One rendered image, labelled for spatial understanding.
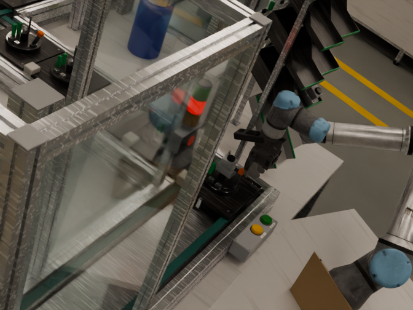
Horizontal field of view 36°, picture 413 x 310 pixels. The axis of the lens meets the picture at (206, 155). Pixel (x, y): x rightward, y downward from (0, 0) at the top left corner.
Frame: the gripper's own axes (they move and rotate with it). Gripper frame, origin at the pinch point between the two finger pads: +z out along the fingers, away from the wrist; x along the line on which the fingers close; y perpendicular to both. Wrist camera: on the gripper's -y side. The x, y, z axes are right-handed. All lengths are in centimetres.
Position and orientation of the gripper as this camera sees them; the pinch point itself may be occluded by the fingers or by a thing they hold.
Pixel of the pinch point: (245, 173)
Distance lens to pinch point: 223.5
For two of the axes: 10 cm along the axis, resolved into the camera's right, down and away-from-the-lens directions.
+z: -3.1, 7.4, 6.0
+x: 5.3, -3.9, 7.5
